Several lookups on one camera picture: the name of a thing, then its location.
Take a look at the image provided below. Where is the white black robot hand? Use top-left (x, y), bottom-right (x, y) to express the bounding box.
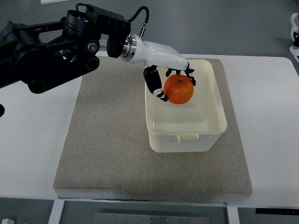
top-left (131, 39), bottom-right (196, 102)

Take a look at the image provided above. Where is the orange fruit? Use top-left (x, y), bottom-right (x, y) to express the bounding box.
top-left (164, 74), bottom-right (194, 105)

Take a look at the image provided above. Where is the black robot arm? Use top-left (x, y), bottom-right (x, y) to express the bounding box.
top-left (0, 4), bottom-right (131, 94)

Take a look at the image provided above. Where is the white plastic box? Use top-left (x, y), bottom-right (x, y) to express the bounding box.
top-left (145, 59), bottom-right (227, 153)

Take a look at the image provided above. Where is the grey felt mat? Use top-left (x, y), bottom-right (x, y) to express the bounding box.
top-left (54, 56), bottom-right (252, 203)

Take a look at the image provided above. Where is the white object top edge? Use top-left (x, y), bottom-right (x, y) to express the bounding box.
top-left (40, 0), bottom-right (67, 5)

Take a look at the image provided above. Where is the white black object right edge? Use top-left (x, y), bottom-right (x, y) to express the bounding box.
top-left (289, 13), bottom-right (299, 62)

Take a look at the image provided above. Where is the white table leg right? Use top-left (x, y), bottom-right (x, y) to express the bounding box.
top-left (227, 206), bottom-right (240, 224)

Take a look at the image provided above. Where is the white table leg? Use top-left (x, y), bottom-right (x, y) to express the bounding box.
top-left (227, 206), bottom-right (240, 224)
top-left (48, 199), bottom-right (65, 224)

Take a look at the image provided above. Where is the white table leg left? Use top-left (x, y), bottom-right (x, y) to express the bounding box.
top-left (48, 199), bottom-right (65, 224)

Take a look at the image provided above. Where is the black bar bottom right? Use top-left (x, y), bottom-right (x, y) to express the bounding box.
top-left (256, 208), bottom-right (299, 216)

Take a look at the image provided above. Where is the small white block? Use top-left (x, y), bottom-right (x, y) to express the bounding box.
top-left (1, 218), bottom-right (14, 224)

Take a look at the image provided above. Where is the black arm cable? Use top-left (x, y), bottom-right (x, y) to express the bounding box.
top-left (128, 6), bottom-right (150, 38)

